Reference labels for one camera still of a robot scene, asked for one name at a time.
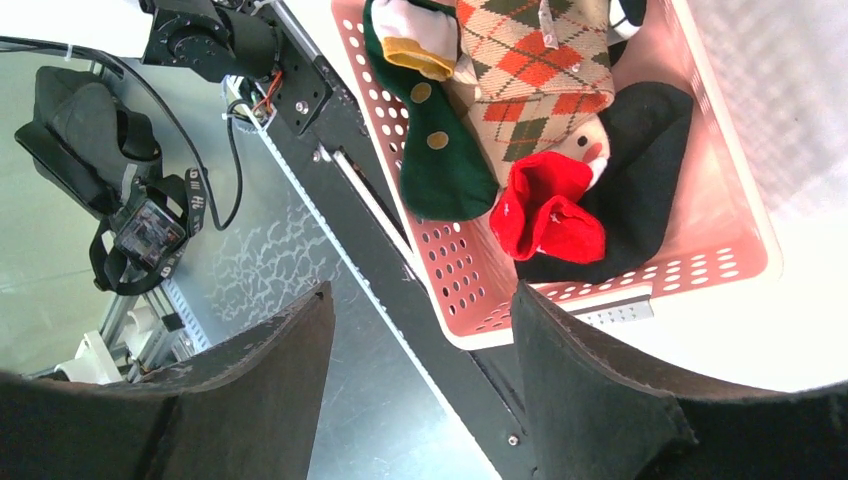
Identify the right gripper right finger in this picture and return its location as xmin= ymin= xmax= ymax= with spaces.
xmin=511 ymin=283 xmax=847 ymax=479

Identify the dark green sock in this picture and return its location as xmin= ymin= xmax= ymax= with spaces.
xmin=363 ymin=1 xmax=499 ymax=221

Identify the red christmas sock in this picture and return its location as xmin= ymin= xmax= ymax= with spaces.
xmin=489 ymin=130 xmax=610 ymax=264

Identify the black vr headset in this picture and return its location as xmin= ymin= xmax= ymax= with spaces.
xmin=14 ymin=66 xmax=207 ymax=296

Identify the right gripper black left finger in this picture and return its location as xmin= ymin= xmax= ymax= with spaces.
xmin=1 ymin=282 xmax=335 ymax=479

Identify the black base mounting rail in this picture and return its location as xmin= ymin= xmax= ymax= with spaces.
xmin=265 ymin=1 xmax=538 ymax=479

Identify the pink plastic basket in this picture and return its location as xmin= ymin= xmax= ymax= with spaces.
xmin=332 ymin=1 xmax=780 ymax=350

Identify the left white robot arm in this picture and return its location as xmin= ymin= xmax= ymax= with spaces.
xmin=1 ymin=1 xmax=284 ymax=82

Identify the black white striped sock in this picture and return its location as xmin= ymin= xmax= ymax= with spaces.
xmin=609 ymin=0 xmax=647 ymax=40

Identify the brown argyle sock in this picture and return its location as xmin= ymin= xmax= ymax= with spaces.
xmin=451 ymin=1 xmax=615 ymax=185

